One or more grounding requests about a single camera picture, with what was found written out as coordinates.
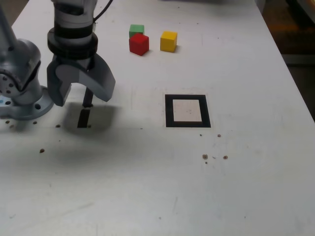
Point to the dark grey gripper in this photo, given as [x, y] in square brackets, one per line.
[73, 62]

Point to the red cube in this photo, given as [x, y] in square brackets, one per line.
[139, 44]

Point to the green cube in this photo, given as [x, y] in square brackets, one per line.
[136, 29]

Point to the yellow cube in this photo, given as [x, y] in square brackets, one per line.
[168, 42]

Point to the black tape square outline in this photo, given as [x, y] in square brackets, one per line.
[169, 110]

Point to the black tape strip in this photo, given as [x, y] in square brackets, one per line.
[83, 118]

